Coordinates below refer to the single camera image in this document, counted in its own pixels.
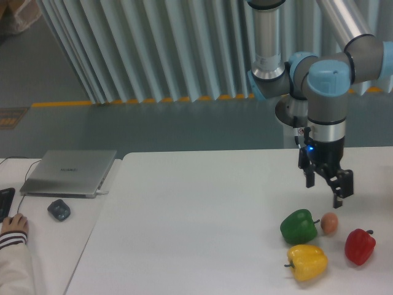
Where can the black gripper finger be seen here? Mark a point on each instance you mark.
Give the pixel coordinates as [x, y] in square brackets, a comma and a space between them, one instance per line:
[339, 180]
[308, 169]

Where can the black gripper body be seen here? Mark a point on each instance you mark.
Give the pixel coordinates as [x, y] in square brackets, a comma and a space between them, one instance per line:
[321, 154]

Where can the red bell pepper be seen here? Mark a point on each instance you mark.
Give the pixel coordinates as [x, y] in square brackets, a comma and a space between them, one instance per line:
[359, 246]

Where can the white striped sleeve forearm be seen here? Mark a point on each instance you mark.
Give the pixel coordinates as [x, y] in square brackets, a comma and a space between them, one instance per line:
[16, 264]

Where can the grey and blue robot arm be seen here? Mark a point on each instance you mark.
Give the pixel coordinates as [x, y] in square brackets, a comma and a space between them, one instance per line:
[318, 86]

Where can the person's hand on mouse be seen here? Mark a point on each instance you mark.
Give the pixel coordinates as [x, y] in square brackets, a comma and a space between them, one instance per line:
[14, 230]

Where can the brown egg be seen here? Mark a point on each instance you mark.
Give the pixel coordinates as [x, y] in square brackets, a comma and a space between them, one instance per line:
[329, 223]

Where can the green bell pepper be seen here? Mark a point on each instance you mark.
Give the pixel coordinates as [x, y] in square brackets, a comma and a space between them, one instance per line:
[299, 227]

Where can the yellow bell pepper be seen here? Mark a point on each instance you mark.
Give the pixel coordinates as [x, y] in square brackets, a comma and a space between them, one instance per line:
[306, 261]

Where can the white corrugated folding screen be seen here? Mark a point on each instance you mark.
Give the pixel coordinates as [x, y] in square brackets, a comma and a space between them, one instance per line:
[154, 50]

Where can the silver closed laptop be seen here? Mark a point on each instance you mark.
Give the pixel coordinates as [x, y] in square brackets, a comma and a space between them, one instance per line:
[69, 173]

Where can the black keyboard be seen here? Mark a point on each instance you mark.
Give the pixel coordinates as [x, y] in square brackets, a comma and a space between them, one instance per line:
[6, 199]

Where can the cardboard box with plastic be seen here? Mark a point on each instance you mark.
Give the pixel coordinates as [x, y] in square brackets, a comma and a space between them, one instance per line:
[17, 17]

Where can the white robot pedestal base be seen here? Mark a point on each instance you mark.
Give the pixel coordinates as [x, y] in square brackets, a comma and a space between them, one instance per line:
[290, 129]

